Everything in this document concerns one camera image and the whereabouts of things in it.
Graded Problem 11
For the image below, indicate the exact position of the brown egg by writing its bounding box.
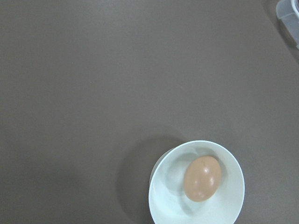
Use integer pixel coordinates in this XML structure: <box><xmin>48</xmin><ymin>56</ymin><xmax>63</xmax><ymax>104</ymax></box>
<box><xmin>183</xmin><ymin>156</ymin><xmax>222</xmax><ymax>202</ymax></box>

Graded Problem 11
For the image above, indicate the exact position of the clear plastic egg box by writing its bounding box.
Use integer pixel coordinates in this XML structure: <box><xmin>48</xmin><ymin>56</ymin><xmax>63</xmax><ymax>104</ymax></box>
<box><xmin>276</xmin><ymin>0</ymin><xmax>299</xmax><ymax>49</ymax></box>

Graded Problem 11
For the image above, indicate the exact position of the white ceramic bowl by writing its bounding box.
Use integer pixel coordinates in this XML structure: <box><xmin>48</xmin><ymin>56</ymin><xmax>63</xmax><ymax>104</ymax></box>
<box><xmin>149</xmin><ymin>140</ymin><xmax>245</xmax><ymax>224</ymax></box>

